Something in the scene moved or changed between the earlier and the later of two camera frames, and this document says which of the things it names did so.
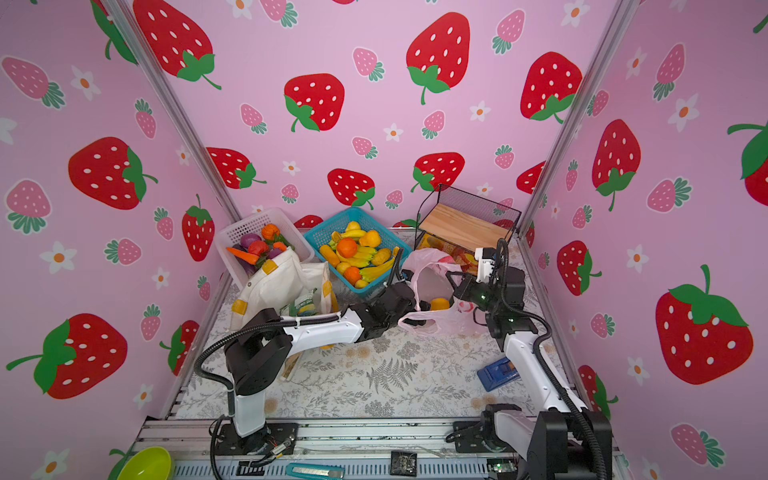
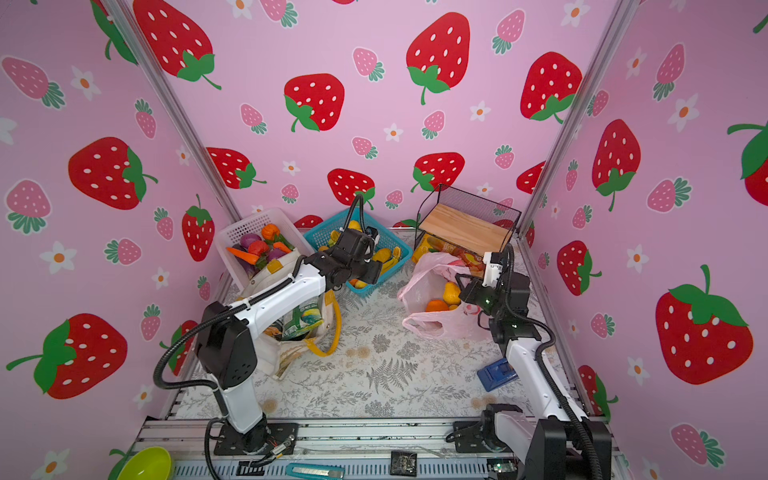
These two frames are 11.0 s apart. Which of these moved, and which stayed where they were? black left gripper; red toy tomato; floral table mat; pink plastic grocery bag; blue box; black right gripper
Moved: pink plastic grocery bag; black left gripper
Stayed: black right gripper; floral table mat; red toy tomato; blue box
